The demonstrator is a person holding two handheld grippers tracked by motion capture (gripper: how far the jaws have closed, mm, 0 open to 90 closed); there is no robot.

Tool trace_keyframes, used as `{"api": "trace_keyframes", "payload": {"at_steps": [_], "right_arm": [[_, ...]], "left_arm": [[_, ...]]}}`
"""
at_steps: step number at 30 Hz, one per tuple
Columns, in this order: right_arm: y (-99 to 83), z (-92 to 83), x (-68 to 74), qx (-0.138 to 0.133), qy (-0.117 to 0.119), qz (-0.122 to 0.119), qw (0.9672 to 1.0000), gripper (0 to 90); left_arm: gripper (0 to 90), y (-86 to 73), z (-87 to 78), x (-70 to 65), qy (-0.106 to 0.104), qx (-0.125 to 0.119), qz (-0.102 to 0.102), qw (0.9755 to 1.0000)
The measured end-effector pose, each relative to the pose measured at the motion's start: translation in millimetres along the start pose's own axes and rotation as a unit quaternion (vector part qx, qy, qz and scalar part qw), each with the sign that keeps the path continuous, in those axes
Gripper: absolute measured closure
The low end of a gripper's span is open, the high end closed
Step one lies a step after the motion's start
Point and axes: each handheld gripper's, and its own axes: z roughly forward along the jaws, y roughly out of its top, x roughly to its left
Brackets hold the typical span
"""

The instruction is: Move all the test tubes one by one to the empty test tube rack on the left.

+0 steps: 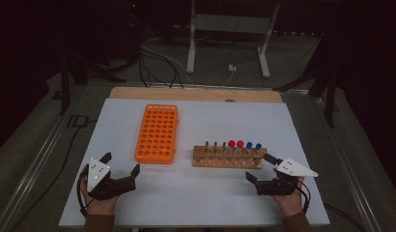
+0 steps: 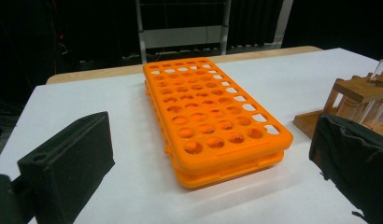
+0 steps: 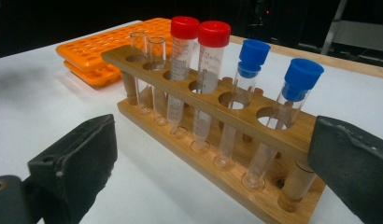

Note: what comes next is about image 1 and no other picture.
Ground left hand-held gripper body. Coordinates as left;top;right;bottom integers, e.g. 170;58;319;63
85;158;137;201

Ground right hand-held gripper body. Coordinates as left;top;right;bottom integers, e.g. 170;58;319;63
255;157;320;197

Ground blue cap plastic tube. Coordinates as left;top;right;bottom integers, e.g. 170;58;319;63
245;141;254;165
254;142;263;165

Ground orange plastic tube rack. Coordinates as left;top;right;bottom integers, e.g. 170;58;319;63
133;103;180;165

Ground red cap plastic tube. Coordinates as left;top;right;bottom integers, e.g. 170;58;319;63
236;139;245;165
227;139;237;165

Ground wooden test tube rack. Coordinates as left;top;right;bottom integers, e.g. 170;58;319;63
191;144;269;170

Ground person's right hand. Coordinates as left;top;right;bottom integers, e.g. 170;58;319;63
272;175;306;218

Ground person's left hand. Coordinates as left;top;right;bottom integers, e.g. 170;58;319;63
79;164;122;217

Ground black tripod stand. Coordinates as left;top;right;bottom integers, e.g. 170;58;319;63
272;32;338;129
59;52;127;116

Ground black equipment rack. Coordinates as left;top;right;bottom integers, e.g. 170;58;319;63
122;0;146;66

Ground white metal stand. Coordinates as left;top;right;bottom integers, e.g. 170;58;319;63
185;0;281;79

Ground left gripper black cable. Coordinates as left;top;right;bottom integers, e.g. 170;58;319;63
76;165;91;218

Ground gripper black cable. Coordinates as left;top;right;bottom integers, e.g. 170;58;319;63
296;180;312;215
76;165;91;218

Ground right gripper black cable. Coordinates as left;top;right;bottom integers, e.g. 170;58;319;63
296;180;312;215

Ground black floor cable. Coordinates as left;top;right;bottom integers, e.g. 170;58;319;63
9;119;99;232
324;202;368;232

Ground aluminium floor rail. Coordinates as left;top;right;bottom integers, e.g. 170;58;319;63
86;80;311;96
0;86;91;232
313;96;381;232

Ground white cable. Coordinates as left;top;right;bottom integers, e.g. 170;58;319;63
218;70;235;88

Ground black floor cables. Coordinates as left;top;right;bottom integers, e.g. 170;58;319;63
137;44;184;90

